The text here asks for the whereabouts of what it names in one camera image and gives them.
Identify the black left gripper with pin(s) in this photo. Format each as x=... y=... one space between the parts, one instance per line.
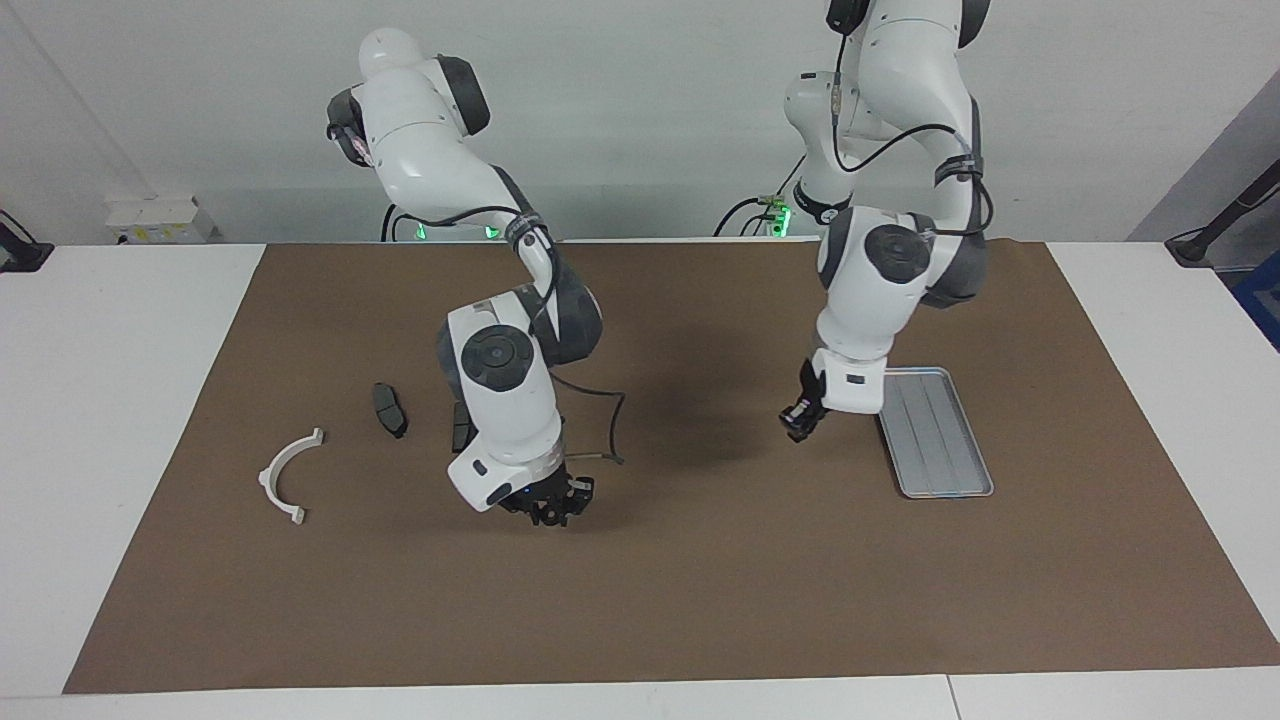
x=808 y=395

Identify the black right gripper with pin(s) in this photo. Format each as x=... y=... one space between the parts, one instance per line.
x=535 y=495

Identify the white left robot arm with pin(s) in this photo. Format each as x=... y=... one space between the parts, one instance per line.
x=870 y=300

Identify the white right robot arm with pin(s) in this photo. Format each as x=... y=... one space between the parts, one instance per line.
x=510 y=400

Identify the silver metal tray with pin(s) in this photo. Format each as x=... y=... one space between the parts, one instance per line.
x=950 y=470

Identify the brown table mat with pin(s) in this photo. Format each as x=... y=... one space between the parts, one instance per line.
x=640 y=600

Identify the squarish dark grey brake pad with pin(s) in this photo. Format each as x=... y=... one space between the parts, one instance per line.
x=460 y=432

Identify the curved dark grey brake pad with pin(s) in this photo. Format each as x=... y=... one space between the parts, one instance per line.
x=388 y=408

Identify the black clamp stand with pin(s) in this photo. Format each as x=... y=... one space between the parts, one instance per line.
x=22 y=255

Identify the white curved plastic bracket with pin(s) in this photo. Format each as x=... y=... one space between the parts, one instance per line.
x=268 y=478

